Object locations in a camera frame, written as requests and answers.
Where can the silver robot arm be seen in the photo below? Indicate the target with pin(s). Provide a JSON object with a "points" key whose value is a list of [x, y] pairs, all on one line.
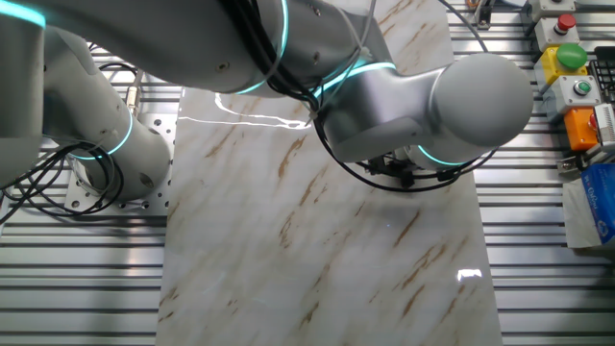
{"points": [[144, 38]]}

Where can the yellow box green button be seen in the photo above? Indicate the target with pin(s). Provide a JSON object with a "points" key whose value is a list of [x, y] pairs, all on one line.
{"points": [[545, 67]]}

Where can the small metal clamp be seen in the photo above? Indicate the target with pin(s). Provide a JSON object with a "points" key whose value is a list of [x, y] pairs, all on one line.
{"points": [[568, 164]]}

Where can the grey box small green button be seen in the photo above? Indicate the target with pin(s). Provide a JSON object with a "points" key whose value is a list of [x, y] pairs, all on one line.
{"points": [[567, 96]]}

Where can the orange button box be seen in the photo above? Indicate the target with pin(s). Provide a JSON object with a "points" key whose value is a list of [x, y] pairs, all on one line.
{"points": [[579, 130]]}

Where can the red button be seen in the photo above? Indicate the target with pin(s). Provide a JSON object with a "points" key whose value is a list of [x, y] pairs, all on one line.
{"points": [[552, 33]]}

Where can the plain grey button box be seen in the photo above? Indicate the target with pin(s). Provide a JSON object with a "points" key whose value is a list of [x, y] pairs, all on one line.
{"points": [[548, 9]]}

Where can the blue white tissue packet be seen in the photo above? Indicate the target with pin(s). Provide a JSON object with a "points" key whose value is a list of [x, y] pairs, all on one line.
{"points": [[600, 202]]}

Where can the grey finned metal device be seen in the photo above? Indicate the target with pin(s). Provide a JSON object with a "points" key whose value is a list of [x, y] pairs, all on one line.
{"points": [[606, 122]]}

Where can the black keyboard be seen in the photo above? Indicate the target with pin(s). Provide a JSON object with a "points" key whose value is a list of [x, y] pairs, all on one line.
{"points": [[605, 72]]}

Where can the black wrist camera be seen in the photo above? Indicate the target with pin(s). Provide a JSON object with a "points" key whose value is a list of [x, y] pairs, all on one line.
{"points": [[406, 179]]}

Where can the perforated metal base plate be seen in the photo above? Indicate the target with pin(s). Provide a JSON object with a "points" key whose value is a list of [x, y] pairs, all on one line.
{"points": [[161, 130]]}

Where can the upright metal bracket piece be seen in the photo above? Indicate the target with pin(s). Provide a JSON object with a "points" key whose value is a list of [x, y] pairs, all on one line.
{"points": [[483, 14]]}

